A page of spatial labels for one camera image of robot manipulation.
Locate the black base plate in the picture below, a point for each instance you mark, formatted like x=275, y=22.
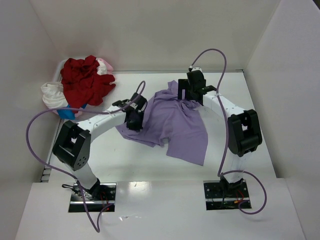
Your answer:
x=95, y=202
x=217, y=197

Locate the blue t-shirt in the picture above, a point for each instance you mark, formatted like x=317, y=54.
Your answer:
x=68, y=114

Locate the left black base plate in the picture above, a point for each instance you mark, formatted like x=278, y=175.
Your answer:
x=95, y=202

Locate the purple t-shirt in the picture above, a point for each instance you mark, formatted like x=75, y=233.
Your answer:
x=178, y=123

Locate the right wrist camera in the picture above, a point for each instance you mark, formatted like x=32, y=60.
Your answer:
x=195, y=69

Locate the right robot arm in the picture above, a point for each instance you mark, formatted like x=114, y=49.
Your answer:
x=243, y=132

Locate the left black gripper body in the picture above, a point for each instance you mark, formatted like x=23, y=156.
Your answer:
x=135, y=121

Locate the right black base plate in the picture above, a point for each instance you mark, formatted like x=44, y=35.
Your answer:
x=217, y=197

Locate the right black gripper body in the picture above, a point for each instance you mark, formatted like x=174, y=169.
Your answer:
x=184, y=90

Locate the white laundry basket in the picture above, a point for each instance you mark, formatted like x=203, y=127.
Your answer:
x=57, y=77

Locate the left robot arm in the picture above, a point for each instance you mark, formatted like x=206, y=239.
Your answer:
x=73, y=144

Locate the white t-shirt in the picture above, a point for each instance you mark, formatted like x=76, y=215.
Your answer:
x=53, y=95

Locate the red t-shirt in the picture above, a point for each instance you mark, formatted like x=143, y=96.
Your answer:
x=82, y=85

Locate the pink t-shirt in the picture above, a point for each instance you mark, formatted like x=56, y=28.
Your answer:
x=104, y=67

